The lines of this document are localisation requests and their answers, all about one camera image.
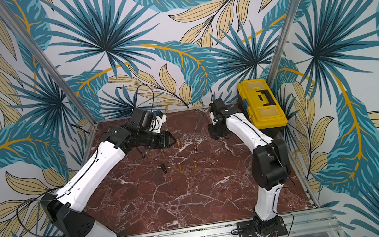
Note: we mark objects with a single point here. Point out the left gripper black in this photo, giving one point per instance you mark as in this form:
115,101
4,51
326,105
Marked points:
165,140

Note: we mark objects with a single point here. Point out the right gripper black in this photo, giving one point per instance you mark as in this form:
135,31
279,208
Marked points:
215,130

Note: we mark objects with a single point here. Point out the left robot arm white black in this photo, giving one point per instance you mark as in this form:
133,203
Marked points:
65,209

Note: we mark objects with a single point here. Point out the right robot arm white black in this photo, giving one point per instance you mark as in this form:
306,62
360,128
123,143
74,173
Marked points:
270,164

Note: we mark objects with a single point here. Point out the yellow black toolbox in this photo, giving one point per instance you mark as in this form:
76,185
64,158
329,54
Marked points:
260,106

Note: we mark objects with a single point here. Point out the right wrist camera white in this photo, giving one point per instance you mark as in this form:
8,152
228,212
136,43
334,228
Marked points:
213,119

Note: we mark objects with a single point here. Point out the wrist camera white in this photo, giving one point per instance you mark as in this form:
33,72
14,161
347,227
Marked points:
213,119
159,118

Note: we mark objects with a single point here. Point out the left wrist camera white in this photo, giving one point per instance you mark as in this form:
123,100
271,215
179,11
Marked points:
159,118

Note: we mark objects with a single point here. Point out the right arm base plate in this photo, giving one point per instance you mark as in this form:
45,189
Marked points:
254,228

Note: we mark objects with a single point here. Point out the aluminium corner post right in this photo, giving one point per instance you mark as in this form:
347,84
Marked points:
279,49

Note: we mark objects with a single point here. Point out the aluminium corner post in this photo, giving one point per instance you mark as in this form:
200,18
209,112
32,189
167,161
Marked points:
279,49
15,24

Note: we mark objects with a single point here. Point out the aluminium corner post left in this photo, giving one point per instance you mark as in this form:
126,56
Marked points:
15,24

